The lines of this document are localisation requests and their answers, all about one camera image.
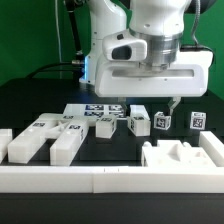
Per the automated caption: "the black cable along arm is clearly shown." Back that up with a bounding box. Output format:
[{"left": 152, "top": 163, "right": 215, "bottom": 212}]
[{"left": 63, "top": 0, "right": 84, "bottom": 61}]

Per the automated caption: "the white thin cable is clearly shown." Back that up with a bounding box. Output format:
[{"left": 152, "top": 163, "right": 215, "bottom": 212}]
[{"left": 54, "top": 0, "right": 64, "bottom": 80}]

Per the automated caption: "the white block left edge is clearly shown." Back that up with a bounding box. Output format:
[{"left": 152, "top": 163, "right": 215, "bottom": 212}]
[{"left": 0, "top": 129, "right": 13, "bottom": 163}]

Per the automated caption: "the black cable on table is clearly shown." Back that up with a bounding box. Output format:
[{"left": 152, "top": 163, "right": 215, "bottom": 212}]
[{"left": 25, "top": 60, "right": 84, "bottom": 80}]

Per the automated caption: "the white tagged cube far right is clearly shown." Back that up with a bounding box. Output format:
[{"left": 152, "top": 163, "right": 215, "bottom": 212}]
[{"left": 190, "top": 112, "right": 206, "bottom": 130}]

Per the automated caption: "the white chair back frame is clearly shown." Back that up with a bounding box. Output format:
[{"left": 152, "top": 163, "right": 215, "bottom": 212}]
[{"left": 8, "top": 114, "right": 89, "bottom": 166}]

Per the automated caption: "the white front rail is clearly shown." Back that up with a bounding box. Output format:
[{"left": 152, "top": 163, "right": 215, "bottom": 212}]
[{"left": 0, "top": 166, "right": 224, "bottom": 193}]

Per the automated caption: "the white chair seat part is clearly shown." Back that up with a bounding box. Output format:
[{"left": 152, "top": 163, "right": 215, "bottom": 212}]
[{"left": 141, "top": 140, "right": 215, "bottom": 168}]

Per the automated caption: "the white obstacle wall bar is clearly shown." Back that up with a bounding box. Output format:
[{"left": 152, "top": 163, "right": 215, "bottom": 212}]
[{"left": 199, "top": 131, "right": 224, "bottom": 167}]

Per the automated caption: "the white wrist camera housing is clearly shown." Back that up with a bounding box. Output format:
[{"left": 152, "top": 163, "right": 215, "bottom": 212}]
[{"left": 102, "top": 30, "right": 147, "bottom": 62}]

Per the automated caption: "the white marker sheet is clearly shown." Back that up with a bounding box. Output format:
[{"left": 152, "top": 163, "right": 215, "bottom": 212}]
[{"left": 62, "top": 103, "right": 151, "bottom": 122}]

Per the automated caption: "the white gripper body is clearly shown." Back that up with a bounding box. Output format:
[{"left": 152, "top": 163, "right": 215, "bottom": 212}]
[{"left": 95, "top": 51, "right": 213, "bottom": 97}]

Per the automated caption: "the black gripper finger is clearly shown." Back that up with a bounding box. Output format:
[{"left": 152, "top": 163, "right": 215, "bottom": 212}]
[
  {"left": 168, "top": 97, "right": 181, "bottom": 115},
  {"left": 118, "top": 97, "right": 127, "bottom": 115}
]

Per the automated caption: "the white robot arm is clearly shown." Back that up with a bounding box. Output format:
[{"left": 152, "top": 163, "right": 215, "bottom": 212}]
[{"left": 65, "top": 0, "right": 217, "bottom": 109}]

